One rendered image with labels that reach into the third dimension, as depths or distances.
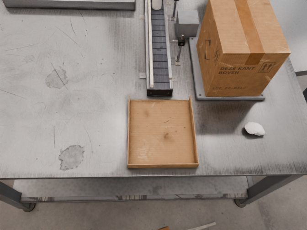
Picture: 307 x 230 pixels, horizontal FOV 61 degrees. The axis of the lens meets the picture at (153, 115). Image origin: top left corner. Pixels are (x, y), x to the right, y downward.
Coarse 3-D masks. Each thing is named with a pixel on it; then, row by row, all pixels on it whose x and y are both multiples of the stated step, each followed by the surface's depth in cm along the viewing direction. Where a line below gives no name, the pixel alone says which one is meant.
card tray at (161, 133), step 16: (128, 112) 103; (144, 112) 108; (160, 112) 108; (176, 112) 108; (192, 112) 105; (128, 128) 100; (144, 128) 104; (160, 128) 104; (176, 128) 105; (192, 128) 104; (128, 144) 96; (144, 144) 101; (160, 144) 101; (176, 144) 101; (192, 144) 102; (128, 160) 95; (144, 160) 98; (160, 160) 98; (176, 160) 98; (192, 160) 98
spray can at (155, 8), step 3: (153, 0) 128; (156, 0) 127; (159, 0) 127; (153, 3) 129; (156, 3) 128; (159, 3) 129; (153, 6) 131; (156, 6) 130; (159, 6) 130; (153, 9) 132; (156, 9) 131; (159, 9) 132
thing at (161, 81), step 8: (152, 16) 130; (160, 16) 130; (152, 24) 127; (160, 24) 127; (152, 32) 124; (160, 32) 125; (152, 40) 122; (160, 40) 122; (152, 48) 120; (160, 48) 120; (160, 56) 117; (160, 64) 115; (160, 72) 113; (160, 80) 110; (168, 80) 111; (152, 88) 108; (160, 88) 108; (168, 88) 109
